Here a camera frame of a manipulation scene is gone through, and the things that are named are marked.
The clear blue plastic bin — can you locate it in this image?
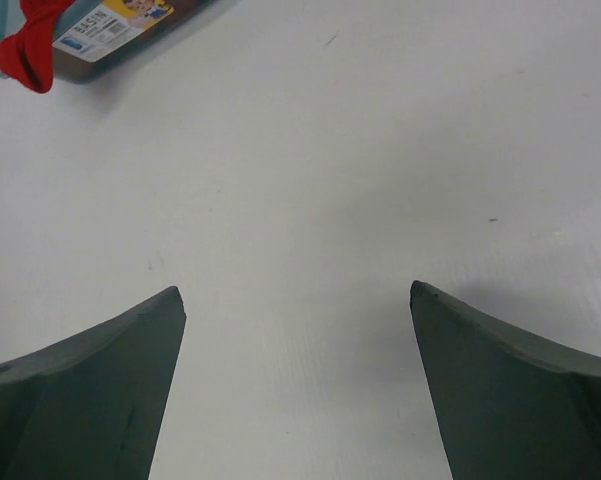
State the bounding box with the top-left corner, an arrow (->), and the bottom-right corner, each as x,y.
0,0 -> 231,84

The red t shirt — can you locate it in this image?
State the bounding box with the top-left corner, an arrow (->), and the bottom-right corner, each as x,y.
0,0 -> 74,94

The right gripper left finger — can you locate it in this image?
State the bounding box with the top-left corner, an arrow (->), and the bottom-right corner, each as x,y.
0,286 -> 186,479

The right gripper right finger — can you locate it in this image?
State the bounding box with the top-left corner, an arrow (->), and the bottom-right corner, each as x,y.
410,281 -> 601,479

